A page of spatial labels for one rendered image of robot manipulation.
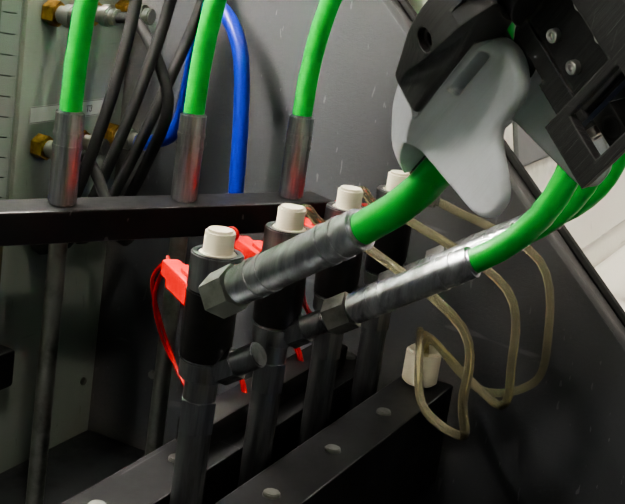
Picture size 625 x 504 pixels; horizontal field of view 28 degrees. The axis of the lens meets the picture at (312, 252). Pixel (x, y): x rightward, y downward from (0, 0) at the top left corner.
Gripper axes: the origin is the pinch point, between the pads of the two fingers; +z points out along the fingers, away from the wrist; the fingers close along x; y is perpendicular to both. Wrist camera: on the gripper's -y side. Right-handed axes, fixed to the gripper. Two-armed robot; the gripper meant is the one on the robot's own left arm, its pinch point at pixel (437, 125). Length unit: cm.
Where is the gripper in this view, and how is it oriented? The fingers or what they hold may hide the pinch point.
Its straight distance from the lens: 49.1
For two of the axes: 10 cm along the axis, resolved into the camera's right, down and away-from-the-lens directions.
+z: -3.5, 4.6, 8.1
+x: 8.3, -2.5, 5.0
